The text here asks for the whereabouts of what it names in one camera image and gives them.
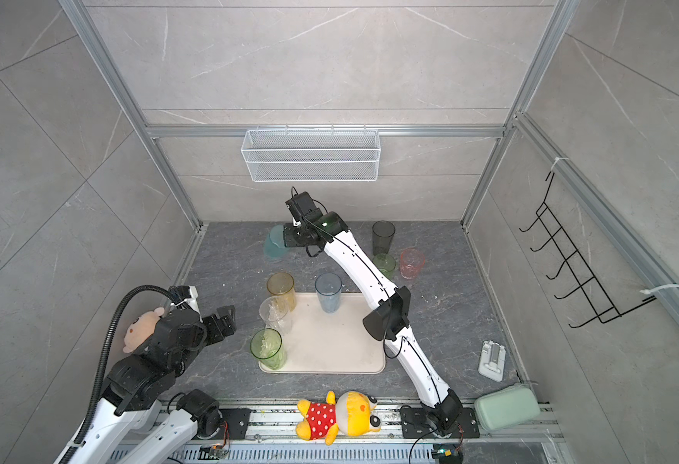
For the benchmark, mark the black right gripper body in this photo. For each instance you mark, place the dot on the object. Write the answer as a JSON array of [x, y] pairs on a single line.
[[299, 237]]

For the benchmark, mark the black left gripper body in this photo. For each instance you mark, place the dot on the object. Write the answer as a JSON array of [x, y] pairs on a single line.
[[201, 341]]

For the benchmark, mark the teal plastic cup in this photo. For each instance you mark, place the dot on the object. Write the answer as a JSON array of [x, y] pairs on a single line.
[[274, 246]]

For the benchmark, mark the tall green plastic cup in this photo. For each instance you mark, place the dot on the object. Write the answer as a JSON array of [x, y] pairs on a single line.
[[266, 346]]

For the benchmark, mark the clear plastic cup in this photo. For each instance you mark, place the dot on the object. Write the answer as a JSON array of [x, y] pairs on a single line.
[[276, 314]]

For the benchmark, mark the blue plastic cup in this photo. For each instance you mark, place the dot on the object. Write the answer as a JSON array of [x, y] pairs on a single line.
[[328, 288]]

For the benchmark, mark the tall amber plastic cup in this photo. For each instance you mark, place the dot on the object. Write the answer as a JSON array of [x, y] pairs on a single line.
[[282, 286]]

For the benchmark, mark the dark grey plastic cup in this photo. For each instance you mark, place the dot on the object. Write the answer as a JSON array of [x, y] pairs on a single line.
[[382, 237]]

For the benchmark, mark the beige plastic tray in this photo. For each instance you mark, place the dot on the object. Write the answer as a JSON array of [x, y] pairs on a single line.
[[318, 342]]

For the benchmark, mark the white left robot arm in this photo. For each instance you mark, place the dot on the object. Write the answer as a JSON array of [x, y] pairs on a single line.
[[125, 396]]

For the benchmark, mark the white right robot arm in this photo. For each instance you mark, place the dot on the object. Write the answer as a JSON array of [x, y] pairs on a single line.
[[389, 304]]

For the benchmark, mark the pink boy plush doll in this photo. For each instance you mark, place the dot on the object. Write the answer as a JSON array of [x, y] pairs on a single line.
[[141, 329]]

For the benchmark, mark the short green plastic cup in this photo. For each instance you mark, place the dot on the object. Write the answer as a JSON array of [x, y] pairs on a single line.
[[386, 264]]

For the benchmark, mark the pink plastic cup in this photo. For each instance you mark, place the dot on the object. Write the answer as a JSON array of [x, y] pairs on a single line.
[[411, 263]]

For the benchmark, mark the yellow bear plush toy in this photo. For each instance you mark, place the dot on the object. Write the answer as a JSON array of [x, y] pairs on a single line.
[[352, 414]]

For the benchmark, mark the mint green pouch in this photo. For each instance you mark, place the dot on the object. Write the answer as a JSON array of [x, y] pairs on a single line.
[[506, 408]]

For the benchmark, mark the white wire mesh basket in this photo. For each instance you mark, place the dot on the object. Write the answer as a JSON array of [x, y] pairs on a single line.
[[293, 155]]

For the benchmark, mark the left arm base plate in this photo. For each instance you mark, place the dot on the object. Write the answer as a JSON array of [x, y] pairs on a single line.
[[236, 421]]

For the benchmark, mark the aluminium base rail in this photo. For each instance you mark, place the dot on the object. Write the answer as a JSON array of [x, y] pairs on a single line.
[[273, 424]]

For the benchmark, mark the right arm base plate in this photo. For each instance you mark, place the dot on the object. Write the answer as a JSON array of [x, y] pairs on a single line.
[[416, 422]]

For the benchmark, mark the black wire hook rack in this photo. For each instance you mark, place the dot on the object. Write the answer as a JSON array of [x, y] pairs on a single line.
[[574, 264]]

